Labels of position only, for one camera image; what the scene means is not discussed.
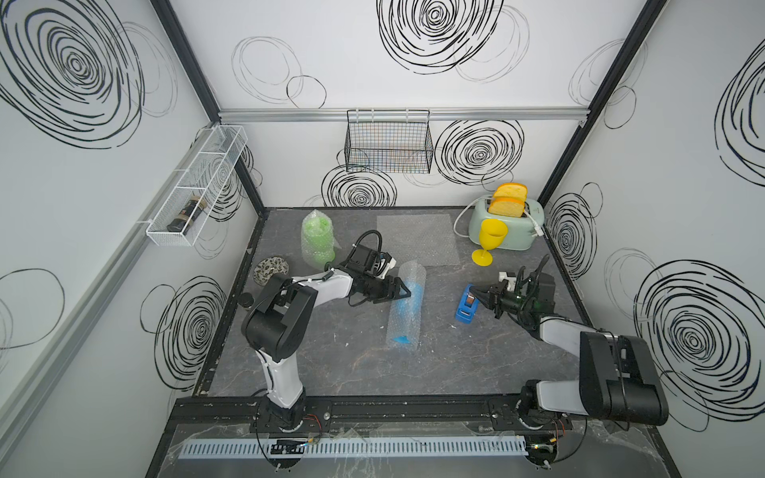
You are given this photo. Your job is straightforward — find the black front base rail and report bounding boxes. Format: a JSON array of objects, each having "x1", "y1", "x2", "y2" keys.
[{"x1": 169, "y1": 392, "x2": 649, "y2": 434}]

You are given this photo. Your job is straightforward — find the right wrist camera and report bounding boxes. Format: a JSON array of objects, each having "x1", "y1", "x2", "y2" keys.
[{"x1": 499, "y1": 272, "x2": 517, "y2": 291}]

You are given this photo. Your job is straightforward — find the patterned small bowl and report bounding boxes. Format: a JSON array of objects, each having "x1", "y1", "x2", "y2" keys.
[{"x1": 252, "y1": 256, "x2": 290, "y2": 287}]

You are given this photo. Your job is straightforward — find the aluminium wall rail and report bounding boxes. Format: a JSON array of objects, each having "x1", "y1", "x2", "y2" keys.
[{"x1": 218, "y1": 107, "x2": 590, "y2": 123}]

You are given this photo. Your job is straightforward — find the black corrugated right cable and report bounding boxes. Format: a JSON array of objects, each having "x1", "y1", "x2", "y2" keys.
[{"x1": 513, "y1": 255, "x2": 551, "y2": 300}]

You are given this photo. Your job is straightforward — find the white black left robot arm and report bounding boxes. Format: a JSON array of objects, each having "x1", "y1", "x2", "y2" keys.
[{"x1": 242, "y1": 268, "x2": 412, "y2": 419}]

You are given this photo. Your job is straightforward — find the dark item in shelf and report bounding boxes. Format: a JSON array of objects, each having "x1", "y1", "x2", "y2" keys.
[{"x1": 165, "y1": 196, "x2": 207, "y2": 234}]

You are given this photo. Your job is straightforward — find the front yellow toast slice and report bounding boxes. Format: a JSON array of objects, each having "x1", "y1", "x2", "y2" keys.
[{"x1": 487, "y1": 197, "x2": 525, "y2": 218}]

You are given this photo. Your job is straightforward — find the white wire wall shelf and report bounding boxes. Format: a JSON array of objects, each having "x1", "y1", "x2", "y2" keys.
[{"x1": 147, "y1": 125, "x2": 247, "y2": 247}]

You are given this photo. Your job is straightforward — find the green plastic wine glass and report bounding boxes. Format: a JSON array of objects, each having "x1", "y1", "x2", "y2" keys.
[{"x1": 301, "y1": 213, "x2": 337, "y2": 266}]

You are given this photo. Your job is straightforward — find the mint green toaster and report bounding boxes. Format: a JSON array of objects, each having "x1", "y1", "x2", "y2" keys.
[{"x1": 468, "y1": 195, "x2": 545, "y2": 251}]

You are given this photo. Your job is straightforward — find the small dark cylinder jar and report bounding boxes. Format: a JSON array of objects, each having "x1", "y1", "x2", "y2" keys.
[{"x1": 237, "y1": 293, "x2": 254, "y2": 310}]

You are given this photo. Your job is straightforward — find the rear yellow toast slice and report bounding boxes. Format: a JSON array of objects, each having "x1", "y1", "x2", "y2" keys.
[{"x1": 492, "y1": 182, "x2": 528, "y2": 202}]

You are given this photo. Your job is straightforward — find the black wire wall basket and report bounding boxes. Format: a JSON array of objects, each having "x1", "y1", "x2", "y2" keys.
[{"x1": 344, "y1": 119, "x2": 434, "y2": 174}]

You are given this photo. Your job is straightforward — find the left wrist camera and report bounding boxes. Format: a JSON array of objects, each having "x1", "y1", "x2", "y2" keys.
[{"x1": 372, "y1": 252, "x2": 396, "y2": 279}]

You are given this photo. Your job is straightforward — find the blue plastic wine glass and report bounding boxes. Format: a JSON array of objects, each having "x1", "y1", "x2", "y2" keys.
[{"x1": 386, "y1": 283, "x2": 424, "y2": 350}]

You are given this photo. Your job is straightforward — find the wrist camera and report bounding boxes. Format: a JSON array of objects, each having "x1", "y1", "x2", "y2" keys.
[
  {"x1": 499, "y1": 272, "x2": 517, "y2": 291},
  {"x1": 372, "y1": 252, "x2": 396, "y2": 279}
]

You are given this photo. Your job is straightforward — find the yellow plastic wine glass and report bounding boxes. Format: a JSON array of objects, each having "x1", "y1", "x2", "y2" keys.
[{"x1": 471, "y1": 219, "x2": 508, "y2": 267}]

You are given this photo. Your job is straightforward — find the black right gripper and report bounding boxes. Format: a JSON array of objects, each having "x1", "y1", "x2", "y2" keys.
[{"x1": 469, "y1": 280, "x2": 532, "y2": 319}]

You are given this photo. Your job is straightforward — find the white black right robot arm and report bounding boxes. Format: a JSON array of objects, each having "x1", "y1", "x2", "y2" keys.
[{"x1": 468, "y1": 272, "x2": 669, "y2": 429}]

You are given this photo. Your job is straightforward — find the white slotted cable duct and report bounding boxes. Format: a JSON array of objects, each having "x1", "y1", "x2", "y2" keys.
[{"x1": 178, "y1": 436, "x2": 528, "y2": 460}]

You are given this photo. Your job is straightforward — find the yellow toast slice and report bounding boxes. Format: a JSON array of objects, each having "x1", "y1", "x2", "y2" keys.
[
  {"x1": 492, "y1": 182, "x2": 528, "y2": 202},
  {"x1": 487, "y1": 197, "x2": 525, "y2": 218}
]

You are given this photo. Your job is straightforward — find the black corrugated left cable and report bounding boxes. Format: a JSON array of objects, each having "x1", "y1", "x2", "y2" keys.
[{"x1": 351, "y1": 229, "x2": 384, "y2": 264}]

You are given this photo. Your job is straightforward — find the black corrugated cable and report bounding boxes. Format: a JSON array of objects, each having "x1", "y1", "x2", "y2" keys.
[
  {"x1": 351, "y1": 229, "x2": 384, "y2": 264},
  {"x1": 513, "y1": 255, "x2": 551, "y2": 300}
]

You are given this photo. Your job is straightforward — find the blue tape dispenser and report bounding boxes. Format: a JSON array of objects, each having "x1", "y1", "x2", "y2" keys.
[{"x1": 455, "y1": 284, "x2": 479, "y2": 324}]

